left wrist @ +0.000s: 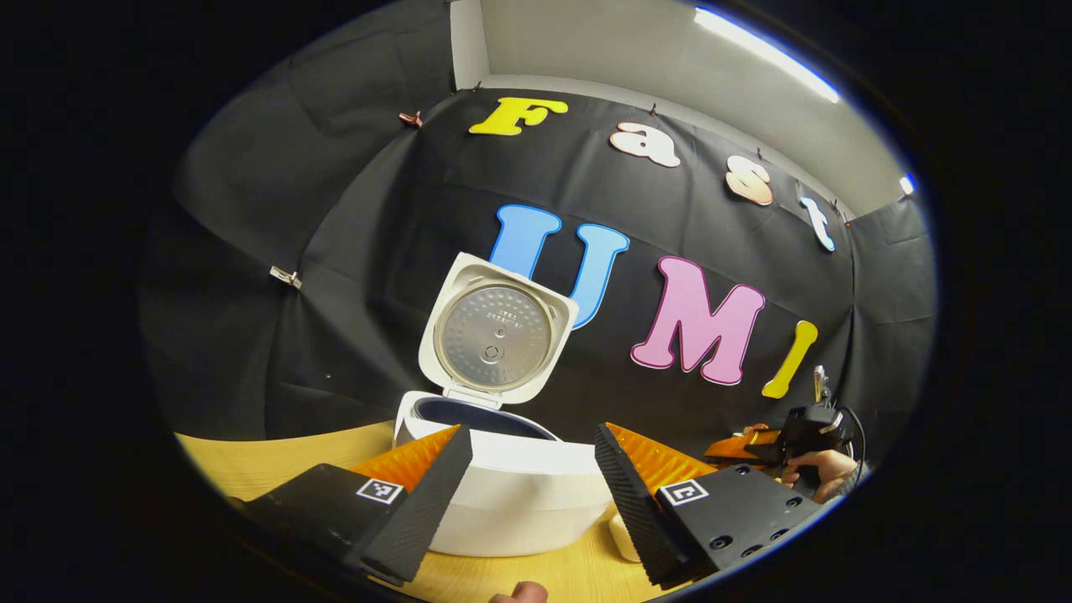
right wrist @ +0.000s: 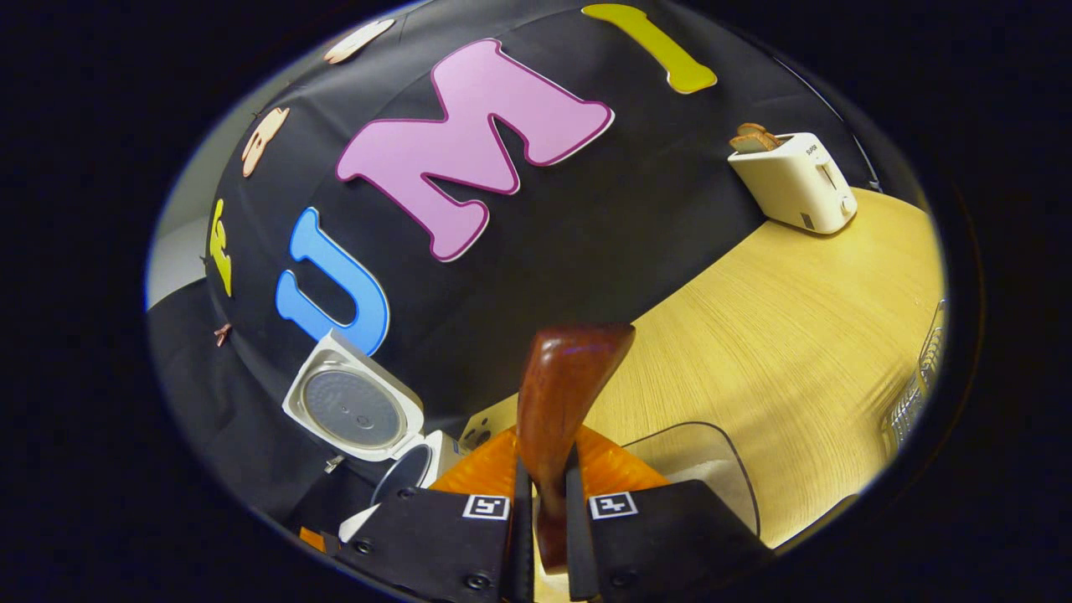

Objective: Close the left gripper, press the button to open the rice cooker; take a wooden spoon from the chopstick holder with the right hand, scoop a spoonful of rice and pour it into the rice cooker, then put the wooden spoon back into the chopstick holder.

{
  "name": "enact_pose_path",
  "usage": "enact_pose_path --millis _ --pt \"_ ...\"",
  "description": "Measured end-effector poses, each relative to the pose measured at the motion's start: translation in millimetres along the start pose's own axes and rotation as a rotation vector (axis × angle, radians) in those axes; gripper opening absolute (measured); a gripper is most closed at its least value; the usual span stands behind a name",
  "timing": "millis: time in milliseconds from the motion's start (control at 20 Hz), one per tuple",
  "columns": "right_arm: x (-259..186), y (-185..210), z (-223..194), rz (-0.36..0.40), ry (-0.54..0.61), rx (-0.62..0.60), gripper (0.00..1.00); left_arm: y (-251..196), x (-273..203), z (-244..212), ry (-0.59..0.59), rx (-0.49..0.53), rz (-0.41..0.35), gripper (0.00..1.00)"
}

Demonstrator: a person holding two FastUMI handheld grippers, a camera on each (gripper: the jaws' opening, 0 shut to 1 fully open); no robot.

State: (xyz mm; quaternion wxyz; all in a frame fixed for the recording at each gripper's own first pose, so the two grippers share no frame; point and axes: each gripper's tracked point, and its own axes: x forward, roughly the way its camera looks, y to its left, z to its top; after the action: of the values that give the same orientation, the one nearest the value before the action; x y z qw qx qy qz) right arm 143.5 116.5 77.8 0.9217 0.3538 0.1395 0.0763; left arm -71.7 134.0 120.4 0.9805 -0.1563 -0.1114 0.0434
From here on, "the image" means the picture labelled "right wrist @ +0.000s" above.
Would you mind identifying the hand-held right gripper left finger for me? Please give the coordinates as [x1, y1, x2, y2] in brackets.
[335, 425, 535, 603]

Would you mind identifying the black backdrop cloth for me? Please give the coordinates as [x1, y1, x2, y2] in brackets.
[147, 0, 930, 537]

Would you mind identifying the brown wooden spoon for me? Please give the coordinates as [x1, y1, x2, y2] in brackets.
[516, 324, 636, 575]

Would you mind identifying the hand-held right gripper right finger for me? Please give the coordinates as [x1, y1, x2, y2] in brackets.
[564, 425, 773, 603]

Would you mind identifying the toaster power cable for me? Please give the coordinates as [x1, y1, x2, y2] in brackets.
[837, 117, 885, 196]

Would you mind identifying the clear plastic rice container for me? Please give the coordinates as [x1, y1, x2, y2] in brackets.
[620, 421, 762, 538]

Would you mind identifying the white toaster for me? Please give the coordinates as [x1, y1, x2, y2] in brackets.
[727, 132, 858, 235]

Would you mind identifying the metal wire chopstick holder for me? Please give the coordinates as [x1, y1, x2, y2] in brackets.
[879, 300, 949, 458]

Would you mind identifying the white rice cooker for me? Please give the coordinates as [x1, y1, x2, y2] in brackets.
[282, 329, 472, 542]

